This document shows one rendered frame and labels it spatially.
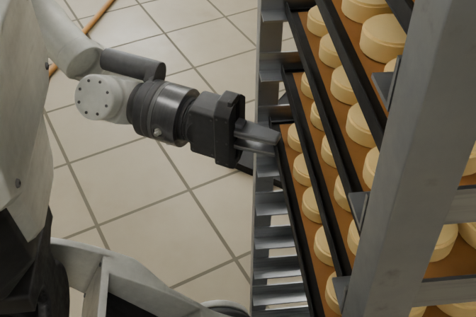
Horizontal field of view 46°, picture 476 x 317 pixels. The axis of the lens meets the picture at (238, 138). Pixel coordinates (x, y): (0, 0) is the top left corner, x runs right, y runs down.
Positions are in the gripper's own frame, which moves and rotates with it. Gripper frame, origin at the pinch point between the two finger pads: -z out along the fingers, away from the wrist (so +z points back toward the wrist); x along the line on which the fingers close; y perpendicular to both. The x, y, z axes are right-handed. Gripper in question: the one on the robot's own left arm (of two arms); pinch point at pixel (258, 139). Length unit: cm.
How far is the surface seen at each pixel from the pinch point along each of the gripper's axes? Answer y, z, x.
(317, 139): -5.9, -9.7, 8.5
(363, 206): -30.3, -18.7, 26.3
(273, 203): 5.6, -0.8, -18.7
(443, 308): -23.0, -26.4, 9.1
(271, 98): 5.5, 0.3, 3.2
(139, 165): 53, 62, -78
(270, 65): 5.0, 0.5, 9.0
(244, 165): 65, 30, -76
